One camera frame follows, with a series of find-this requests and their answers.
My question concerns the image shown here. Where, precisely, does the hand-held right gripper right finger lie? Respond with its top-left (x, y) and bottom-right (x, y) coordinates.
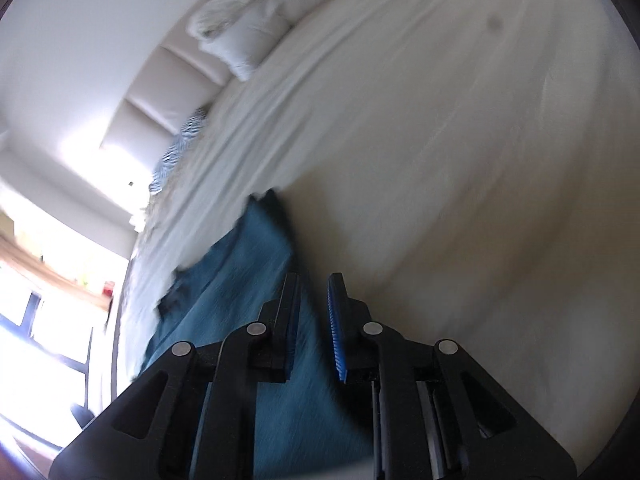
top-left (326, 272), bottom-right (581, 480)

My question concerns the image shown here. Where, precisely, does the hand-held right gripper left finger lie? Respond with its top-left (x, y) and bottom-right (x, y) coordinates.
top-left (50, 272), bottom-right (303, 480)

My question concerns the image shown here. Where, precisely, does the dark teal knit sweater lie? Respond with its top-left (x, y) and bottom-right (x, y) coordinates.
top-left (132, 189), bottom-right (376, 480)

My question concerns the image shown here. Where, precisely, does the bed with beige sheet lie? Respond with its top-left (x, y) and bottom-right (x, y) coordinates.
top-left (100, 0), bottom-right (632, 480)

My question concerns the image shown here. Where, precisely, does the zebra print pillow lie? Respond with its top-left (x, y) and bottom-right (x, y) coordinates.
top-left (149, 107), bottom-right (211, 193)

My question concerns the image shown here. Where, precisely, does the window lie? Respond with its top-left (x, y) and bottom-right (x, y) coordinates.
top-left (0, 290), bottom-right (111, 453)

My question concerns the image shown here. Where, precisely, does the beige curtain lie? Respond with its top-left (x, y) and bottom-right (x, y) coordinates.
top-left (0, 210), bottom-right (126, 311)

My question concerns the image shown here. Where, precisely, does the cream padded headboard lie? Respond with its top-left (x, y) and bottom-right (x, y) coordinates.
top-left (100, 45), bottom-right (236, 171)

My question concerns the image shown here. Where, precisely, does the folded white duvet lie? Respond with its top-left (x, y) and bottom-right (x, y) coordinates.
top-left (187, 0), bottom-right (361, 81)

